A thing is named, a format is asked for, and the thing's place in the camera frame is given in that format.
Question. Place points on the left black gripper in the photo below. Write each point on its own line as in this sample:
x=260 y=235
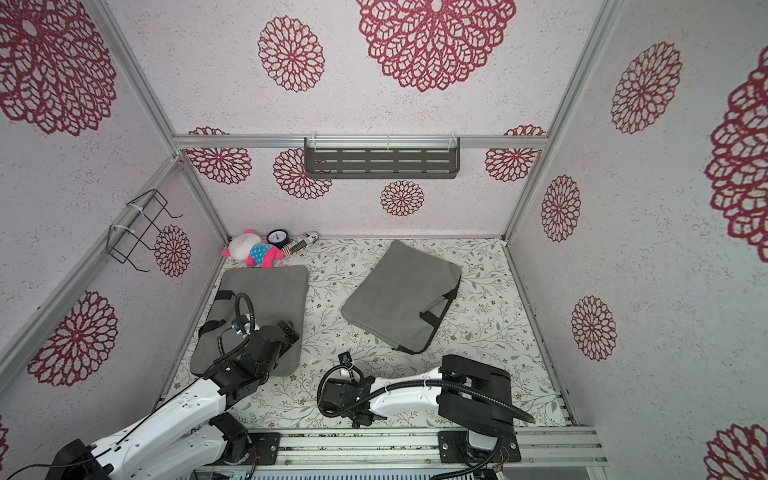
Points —
x=290 y=331

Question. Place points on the small striped tool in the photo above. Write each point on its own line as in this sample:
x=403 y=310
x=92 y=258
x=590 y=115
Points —
x=300 y=243

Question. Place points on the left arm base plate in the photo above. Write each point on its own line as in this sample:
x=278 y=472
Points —
x=262 y=448

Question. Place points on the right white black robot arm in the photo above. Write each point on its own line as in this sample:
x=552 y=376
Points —
x=465 y=392

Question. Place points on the black wire wall rack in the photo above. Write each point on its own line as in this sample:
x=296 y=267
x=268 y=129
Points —
x=124 y=239

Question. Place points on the grey laptop bag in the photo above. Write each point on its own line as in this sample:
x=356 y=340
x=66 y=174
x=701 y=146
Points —
x=278 y=295
x=405 y=298

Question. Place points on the grey metal wall shelf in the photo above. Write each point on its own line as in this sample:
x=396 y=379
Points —
x=382 y=160

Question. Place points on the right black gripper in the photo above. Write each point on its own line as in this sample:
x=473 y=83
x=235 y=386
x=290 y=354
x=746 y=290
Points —
x=330 y=395

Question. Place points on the black round gauge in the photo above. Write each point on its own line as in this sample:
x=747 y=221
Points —
x=279 y=238

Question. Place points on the pink white plush toy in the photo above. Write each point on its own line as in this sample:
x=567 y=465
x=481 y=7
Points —
x=250 y=249

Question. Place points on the aluminium front rail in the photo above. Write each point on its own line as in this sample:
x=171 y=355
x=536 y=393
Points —
x=409 y=448

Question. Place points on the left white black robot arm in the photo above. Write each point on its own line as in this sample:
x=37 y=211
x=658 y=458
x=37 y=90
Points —
x=194 y=428

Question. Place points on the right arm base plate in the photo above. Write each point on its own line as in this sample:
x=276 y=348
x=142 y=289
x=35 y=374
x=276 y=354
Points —
x=468 y=447

